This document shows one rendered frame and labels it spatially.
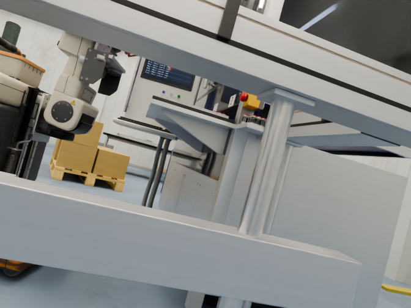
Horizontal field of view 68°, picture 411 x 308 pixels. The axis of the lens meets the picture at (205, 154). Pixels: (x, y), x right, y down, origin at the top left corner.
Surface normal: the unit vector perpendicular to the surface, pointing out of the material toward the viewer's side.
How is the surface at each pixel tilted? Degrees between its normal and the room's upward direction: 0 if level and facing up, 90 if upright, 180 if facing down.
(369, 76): 90
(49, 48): 90
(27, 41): 90
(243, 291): 90
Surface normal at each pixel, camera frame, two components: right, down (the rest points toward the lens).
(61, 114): 0.00, -0.03
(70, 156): 0.43, 0.09
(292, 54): 0.22, 0.03
